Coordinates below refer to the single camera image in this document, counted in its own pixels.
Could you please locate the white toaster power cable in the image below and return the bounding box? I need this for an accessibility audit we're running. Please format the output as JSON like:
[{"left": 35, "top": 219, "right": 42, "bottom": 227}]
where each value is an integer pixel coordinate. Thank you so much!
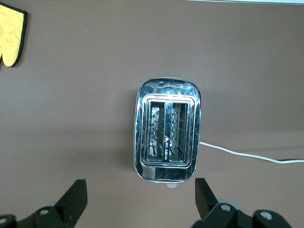
[{"left": 199, "top": 141, "right": 304, "bottom": 164}]

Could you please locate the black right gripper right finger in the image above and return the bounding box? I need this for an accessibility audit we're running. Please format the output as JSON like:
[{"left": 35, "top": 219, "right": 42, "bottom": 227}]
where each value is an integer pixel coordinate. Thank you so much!
[{"left": 192, "top": 178, "right": 293, "bottom": 228}]

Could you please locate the chrome two-slot toaster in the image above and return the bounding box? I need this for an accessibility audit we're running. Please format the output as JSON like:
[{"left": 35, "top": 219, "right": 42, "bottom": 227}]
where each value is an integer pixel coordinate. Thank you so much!
[{"left": 133, "top": 77, "right": 202, "bottom": 188}]

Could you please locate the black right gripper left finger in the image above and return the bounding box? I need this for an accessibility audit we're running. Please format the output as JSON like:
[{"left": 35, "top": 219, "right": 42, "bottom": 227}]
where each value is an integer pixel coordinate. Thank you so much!
[{"left": 0, "top": 179, "right": 88, "bottom": 228}]

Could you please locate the yellow quilted oven mitt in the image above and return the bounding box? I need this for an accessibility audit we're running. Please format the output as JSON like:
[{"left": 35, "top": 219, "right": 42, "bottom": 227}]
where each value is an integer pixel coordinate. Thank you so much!
[{"left": 0, "top": 4, "right": 28, "bottom": 68}]

